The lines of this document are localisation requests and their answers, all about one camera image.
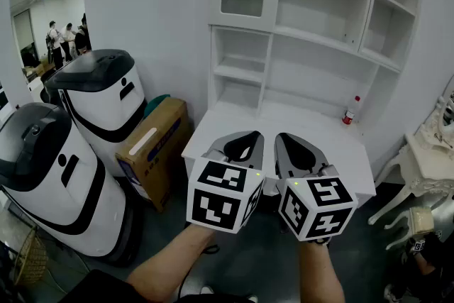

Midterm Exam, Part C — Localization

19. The teal round object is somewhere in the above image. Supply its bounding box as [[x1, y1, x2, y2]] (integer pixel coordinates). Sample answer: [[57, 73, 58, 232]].
[[143, 94, 172, 120]]

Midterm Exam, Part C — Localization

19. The white cabinet with shelves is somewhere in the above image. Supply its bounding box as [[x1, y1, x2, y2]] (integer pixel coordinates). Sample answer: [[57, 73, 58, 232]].
[[181, 0, 425, 210]]

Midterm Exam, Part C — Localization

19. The white black delivery robot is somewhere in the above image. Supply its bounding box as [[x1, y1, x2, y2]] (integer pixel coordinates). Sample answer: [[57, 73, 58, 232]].
[[0, 101, 138, 267], [40, 48, 148, 178]]

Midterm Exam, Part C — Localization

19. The red-capped plastic bottle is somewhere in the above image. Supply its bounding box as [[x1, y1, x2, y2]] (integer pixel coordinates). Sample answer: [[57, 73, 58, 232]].
[[341, 95, 362, 126]]

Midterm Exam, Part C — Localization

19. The wicker basket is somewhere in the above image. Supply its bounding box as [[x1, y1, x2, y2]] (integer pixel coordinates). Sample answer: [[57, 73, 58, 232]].
[[13, 226, 49, 287]]

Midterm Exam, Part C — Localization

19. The person's left forearm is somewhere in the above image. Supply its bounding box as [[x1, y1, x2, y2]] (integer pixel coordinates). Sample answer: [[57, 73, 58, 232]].
[[126, 223, 217, 303]]

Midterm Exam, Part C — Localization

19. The brown cardboard box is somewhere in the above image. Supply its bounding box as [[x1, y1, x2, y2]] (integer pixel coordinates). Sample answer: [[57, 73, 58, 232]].
[[115, 97, 191, 213]]

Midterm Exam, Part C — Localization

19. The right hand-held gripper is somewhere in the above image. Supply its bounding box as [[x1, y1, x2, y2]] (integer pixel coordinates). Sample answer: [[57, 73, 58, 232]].
[[274, 133, 358, 246]]

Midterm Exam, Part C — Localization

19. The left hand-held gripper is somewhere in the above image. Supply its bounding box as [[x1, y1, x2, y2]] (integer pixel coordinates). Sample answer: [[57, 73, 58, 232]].
[[186, 130, 266, 234]]

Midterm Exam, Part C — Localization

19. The cream ornate stool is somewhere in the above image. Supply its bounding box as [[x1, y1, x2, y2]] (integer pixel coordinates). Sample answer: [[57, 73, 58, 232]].
[[384, 205, 436, 251]]

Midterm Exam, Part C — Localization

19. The cream ornate dressing table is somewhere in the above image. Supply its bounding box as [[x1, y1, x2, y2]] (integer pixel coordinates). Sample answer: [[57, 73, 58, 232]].
[[368, 74, 454, 226]]

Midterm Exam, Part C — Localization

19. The person's black sleeve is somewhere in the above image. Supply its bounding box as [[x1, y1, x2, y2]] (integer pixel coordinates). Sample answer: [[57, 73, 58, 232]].
[[67, 268, 150, 303]]

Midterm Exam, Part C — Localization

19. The person's right forearm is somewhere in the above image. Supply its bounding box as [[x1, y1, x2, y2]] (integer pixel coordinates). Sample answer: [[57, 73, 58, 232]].
[[299, 241, 347, 303]]

